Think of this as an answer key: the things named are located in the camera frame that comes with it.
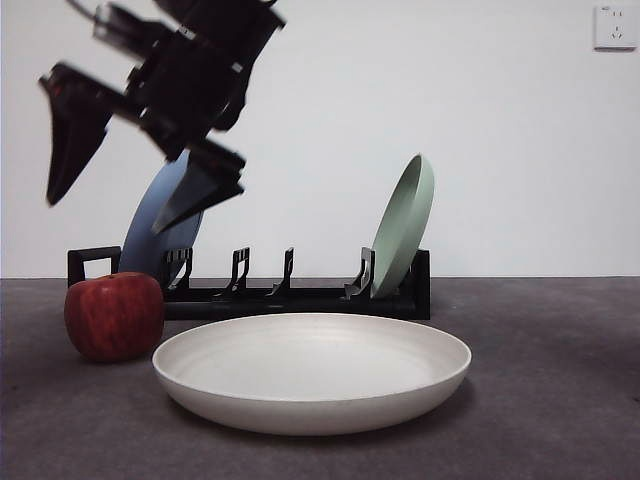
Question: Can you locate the red apple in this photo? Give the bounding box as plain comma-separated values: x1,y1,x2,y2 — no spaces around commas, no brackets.
63,272,166,364

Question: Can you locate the pale yellow plate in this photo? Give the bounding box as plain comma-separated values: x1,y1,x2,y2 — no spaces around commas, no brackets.
151,312,473,437

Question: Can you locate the pale blue plate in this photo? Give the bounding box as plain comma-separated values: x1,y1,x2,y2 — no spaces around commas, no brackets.
118,149,205,282

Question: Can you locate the black plate rack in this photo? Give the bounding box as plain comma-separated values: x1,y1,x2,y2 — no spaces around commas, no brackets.
67,245,431,321

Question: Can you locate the pale green plate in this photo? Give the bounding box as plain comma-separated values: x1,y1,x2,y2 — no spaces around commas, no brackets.
370,153,435,300

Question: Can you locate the white wall socket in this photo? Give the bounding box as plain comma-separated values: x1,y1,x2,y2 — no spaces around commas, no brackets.
593,4,639,52

